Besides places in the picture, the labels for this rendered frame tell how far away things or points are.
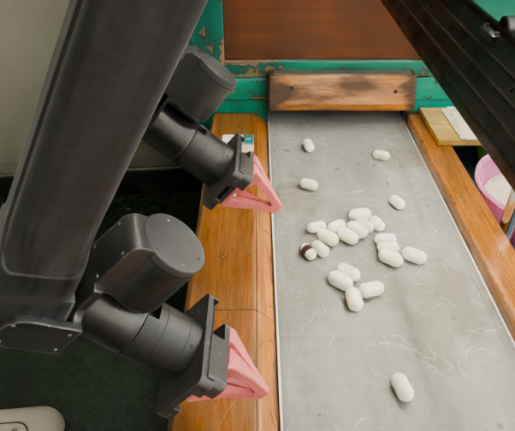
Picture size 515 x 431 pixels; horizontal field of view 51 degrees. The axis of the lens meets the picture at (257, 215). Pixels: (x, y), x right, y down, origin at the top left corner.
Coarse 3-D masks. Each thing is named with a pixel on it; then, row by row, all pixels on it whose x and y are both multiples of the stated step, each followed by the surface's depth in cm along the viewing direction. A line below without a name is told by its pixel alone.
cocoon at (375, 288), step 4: (376, 280) 74; (364, 284) 73; (368, 284) 73; (372, 284) 73; (376, 284) 73; (380, 284) 73; (360, 288) 73; (364, 288) 73; (368, 288) 73; (372, 288) 73; (376, 288) 73; (380, 288) 73; (360, 292) 73; (364, 292) 73; (368, 292) 73; (372, 292) 73; (376, 292) 73; (380, 292) 73; (364, 296) 73; (368, 296) 73; (372, 296) 73
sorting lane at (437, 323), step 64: (320, 128) 115; (384, 128) 115; (320, 192) 95; (384, 192) 95; (448, 256) 81; (320, 320) 71; (384, 320) 71; (448, 320) 71; (320, 384) 63; (384, 384) 63; (448, 384) 63; (512, 384) 63
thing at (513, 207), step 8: (504, 16) 51; (512, 16) 51; (488, 24) 53; (504, 24) 51; (512, 24) 50; (480, 32) 53; (488, 32) 51; (496, 32) 50; (512, 32) 51; (488, 40) 51; (496, 40) 50; (512, 192) 80; (512, 200) 81; (512, 208) 81; (504, 216) 83; (512, 216) 82; (504, 224) 83; (512, 224) 83; (504, 232) 84; (512, 232) 84
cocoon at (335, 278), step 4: (332, 272) 75; (336, 272) 75; (332, 276) 75; (336, 276) 75; (340, 276) 74; (344, 276) 74; (348, 276) 75; (332, 280) 75; (336, 280) 74; (340, 280) 74; (344, 280) 74; (348, 280) 74; (332, 284) 75; (336, 284) 74; (340, 284) 74; (344, 284) 74; (348, 284) 74; (352, 284) 74; (340, 288) 74; (344, 288) 74
